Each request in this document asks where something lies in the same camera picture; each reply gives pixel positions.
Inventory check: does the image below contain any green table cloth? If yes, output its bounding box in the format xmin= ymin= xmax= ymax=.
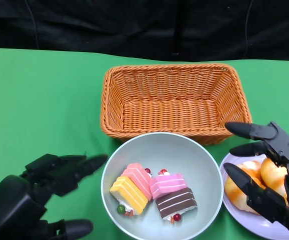
xmin=0 ymin=47 xmax=289 ymax=240

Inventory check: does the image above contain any lavender plate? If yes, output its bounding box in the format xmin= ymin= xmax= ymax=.
xmin=219 ymin=152 xmax=289 ymax=237

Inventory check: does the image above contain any pale green bowl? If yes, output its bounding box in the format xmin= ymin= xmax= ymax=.
xmin=100 ymin=132 xmax=224 ymax=240

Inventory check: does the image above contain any brown chocolate cake slice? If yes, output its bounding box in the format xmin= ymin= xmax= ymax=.
xmin=155 ymin=187 xmax=198 ymax=223

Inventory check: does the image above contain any large twisted bread roll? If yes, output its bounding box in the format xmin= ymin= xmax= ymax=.
xmin=224 ymin=160 xmax=267 ymax=215

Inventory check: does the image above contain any magenta pink cake slice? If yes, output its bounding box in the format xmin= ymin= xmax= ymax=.
xmin=149 ymin=168 xmax=188 ymax=200

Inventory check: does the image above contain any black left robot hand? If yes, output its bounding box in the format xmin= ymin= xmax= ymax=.
xmin=0 ymin=153 xmax=109 ymax=240

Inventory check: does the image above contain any yellow layered cake slice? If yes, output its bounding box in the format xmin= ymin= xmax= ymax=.
xmin=109 ymin=176 xmax=149 ymax=217

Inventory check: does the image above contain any black backdrop curtain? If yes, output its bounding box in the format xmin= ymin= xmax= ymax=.
xmin=0 ymin=0 xmax=289 ymax=63

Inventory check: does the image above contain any salmon pink cake slice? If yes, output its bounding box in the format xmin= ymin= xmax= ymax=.
xmin=120 ymin=162 xmax=153 ymax=201

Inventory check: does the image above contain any oval glazed bread roll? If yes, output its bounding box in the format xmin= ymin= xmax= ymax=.
xmin=260 ymin=157 xmax=289 ymax=205

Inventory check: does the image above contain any orange wicker basket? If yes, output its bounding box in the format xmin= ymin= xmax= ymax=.
xmin=100 ymin=63 xmax=253 ymax=146

